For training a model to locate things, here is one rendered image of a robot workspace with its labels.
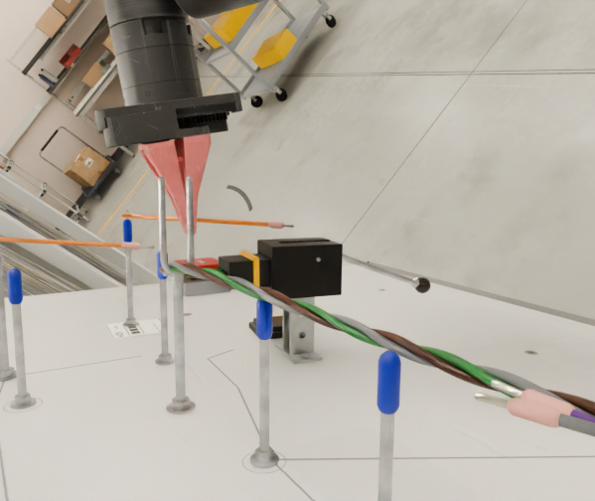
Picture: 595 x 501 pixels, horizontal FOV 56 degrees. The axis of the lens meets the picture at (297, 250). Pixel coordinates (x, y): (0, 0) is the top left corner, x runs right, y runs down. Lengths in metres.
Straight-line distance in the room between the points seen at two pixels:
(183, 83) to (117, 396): 0.22
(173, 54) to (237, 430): 0.25
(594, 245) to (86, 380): 1.59
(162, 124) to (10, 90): 8.11
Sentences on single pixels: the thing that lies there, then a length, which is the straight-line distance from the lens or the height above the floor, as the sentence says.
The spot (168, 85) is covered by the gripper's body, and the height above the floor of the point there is 1.30.
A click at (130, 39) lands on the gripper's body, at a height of 1.33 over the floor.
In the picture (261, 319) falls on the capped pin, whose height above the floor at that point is 1.22.
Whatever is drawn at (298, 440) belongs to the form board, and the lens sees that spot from 0.32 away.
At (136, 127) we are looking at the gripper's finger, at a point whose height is 1.30.
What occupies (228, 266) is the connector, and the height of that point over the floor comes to 1.19.
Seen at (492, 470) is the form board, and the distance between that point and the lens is 0.31.
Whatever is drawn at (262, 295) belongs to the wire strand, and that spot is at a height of 1.23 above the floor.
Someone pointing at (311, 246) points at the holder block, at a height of 1.15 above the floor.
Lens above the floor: 1.36
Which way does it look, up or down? 29 degrees down
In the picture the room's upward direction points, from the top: 52 degrees counter-clockwise
